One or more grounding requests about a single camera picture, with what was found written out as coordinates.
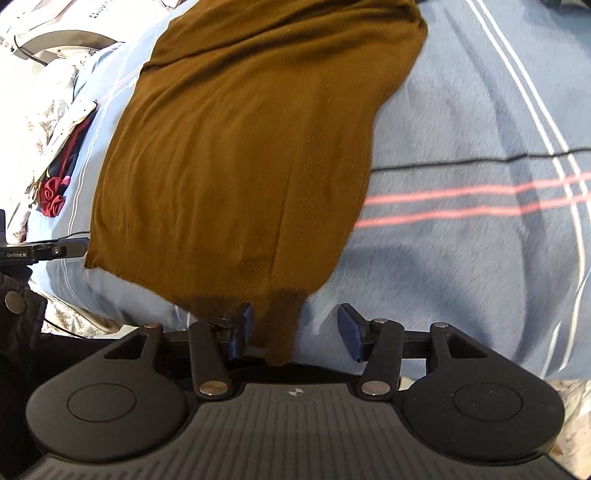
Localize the brown knit sweater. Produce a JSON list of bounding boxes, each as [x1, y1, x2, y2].
[[85, 1, 427, 365]]

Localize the red dark clothing bundle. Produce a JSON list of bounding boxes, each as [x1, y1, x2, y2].
[[37, 111, 96, 218]]

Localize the floral patterned quilt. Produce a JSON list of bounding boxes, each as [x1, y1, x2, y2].
[[0, 59, 126, 340]]

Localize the white appliance machine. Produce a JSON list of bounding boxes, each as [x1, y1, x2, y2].
[[1, 1, 127, 64]]

